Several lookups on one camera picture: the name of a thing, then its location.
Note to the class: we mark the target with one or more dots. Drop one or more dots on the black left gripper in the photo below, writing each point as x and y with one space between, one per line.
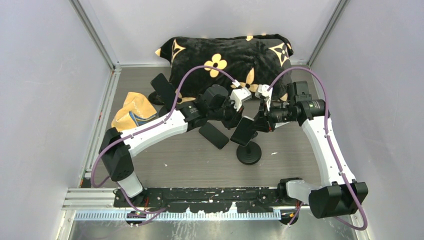
230 116

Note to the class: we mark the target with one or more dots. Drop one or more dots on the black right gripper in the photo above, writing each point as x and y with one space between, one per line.
261 117

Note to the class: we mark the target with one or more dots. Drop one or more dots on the small black smartphone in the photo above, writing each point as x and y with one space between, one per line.
213 135

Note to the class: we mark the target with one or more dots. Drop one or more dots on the white-edged smartphone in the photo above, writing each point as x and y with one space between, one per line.
244 131

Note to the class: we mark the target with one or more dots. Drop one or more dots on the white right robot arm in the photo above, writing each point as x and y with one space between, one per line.
339 192

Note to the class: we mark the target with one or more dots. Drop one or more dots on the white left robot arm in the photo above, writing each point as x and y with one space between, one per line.
119 148

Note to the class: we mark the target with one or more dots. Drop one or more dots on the black flower-pattern pillow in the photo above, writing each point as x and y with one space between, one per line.
252 60

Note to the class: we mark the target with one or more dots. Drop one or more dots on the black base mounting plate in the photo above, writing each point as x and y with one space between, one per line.
251 199

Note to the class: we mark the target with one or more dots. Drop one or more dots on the yellow cloth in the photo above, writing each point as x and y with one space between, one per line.
136 111

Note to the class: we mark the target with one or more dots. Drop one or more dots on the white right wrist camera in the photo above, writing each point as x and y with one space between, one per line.
264 92

